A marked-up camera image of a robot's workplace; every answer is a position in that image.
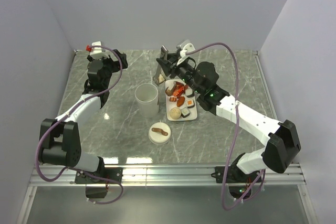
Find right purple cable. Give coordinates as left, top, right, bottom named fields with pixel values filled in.
left=183, top=42, right=266, bottom=210

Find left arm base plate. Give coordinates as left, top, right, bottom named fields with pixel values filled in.
left=75, top=167, right=123, bottom=184

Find brown sausage piece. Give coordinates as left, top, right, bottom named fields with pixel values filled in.
left=176, top=96, right=185, bottom=107

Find metal tongs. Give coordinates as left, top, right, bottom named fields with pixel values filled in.
left=153, top=45, right=169, bottom=86

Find white rectangular plate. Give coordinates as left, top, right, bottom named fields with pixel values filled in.
left=165, top=79, right=198, bottom=122

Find white round container lid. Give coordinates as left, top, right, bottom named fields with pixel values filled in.
left=149, top=122, right=172, bottom=145

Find white cylindrical lunch container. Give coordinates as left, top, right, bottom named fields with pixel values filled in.
left=134, top=83, right=159, bottom=118

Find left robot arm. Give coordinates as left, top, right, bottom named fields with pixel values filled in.
left=35, top=46, right=128, bottom=183

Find sushi roll white top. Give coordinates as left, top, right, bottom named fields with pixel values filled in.
left=185, top=88, right=195, bottom=98

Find red crab toy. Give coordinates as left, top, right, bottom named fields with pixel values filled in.
left=172, top=82, right=188, bottom=98

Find sushi roll orange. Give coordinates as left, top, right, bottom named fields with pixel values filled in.
left=185, top=99, right=195, bottom=109

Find aluminium rail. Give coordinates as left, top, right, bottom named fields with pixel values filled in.
left=252, top=50, right=292, bottom=164
left=28, top=163, right=306, bottom=187

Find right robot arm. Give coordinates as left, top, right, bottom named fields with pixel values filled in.
left=157, top=53, right=301, bottom=182

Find sushi roll green centre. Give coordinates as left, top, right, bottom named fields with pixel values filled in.
left=181, top=107, right=191, bottom=118

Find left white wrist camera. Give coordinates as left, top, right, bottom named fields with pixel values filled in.
left=86, top=41, right=108, bottom=60

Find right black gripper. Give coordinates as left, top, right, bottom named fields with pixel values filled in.
left=156, top=53, right=203, bottom=95

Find aluminium front rail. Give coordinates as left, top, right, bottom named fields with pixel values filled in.
left=28, top=163, right=306, bottom=187

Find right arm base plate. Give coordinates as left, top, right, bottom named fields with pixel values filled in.
left=214, top=165, right=263, bottom=184

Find round beige bun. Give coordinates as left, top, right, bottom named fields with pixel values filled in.
left=169, top=107, right=182, bottom=120

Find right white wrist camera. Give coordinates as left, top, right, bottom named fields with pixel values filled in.
left=176, top=39, right=195, bottom=66

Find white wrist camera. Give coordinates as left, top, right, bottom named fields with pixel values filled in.
left=86, top=41, right=108, bottom=60
left=176, top=39, right=195, bottom=66

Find aluminium right side rail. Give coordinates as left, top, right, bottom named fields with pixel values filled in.
left=252, top=50, right=292, bottom=164

